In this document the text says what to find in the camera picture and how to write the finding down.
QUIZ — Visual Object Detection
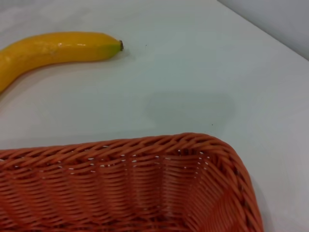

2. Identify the orange woven rectangular basket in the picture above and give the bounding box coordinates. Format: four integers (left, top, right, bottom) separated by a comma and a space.
0, 132, 265, 232

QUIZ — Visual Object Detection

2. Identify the yellow banana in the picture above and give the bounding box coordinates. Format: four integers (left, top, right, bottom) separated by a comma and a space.
0, 31, 125, 94

